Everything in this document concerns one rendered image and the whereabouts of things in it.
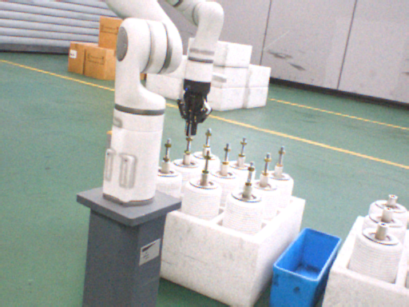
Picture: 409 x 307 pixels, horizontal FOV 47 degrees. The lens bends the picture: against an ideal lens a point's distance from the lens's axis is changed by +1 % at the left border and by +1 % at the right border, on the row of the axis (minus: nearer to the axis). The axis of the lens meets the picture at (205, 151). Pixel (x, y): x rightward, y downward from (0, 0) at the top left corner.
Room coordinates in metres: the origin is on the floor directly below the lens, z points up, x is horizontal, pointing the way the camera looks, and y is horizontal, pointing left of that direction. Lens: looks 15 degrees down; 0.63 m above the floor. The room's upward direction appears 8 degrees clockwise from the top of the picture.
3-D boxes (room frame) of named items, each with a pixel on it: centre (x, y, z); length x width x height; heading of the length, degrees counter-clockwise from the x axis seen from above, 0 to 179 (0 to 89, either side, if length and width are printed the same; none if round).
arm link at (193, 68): (1.30, 0.04, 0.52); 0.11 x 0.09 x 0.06; 135
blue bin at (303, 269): (1.11, -0.30, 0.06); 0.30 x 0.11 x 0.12; 155
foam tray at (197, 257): (1.23, -0.06, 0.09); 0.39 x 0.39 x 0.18; 65
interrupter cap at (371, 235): (0.94, -0.40, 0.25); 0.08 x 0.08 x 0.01
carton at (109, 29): (4.93, 1.07, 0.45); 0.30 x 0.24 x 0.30; 58
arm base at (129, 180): (0.84, 0.13, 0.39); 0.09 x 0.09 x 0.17; 57
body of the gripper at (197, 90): (1.28, 0.05, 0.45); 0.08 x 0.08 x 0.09
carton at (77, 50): (5.02, 1.39, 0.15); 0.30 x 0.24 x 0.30; 145
